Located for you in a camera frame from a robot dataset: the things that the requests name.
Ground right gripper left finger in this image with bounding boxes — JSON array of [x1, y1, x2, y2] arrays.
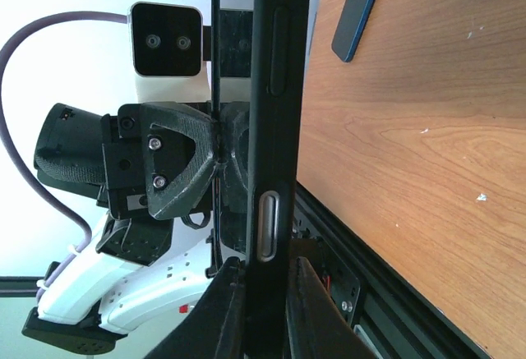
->
[[146, 257, 246, 359]]

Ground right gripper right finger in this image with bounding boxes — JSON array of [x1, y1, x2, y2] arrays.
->
[[286, 257, 374, 359]]

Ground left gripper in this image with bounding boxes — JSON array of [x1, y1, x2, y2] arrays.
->
[[100, 102, 250, 220]]

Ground black phone case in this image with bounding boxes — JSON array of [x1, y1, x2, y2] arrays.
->
[[209, 0, 314, 359]]

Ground blue-edged phone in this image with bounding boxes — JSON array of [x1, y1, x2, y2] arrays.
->
[[331, 0, 375, 62]]

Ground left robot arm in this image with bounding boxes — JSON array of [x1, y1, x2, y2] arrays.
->
[[22, 102, 249, 355]]

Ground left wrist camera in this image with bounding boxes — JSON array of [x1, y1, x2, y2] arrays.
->
[[128, 2, 210, 103]]

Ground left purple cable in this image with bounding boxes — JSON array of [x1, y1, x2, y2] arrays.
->
[[0, 10, 132, 298]]

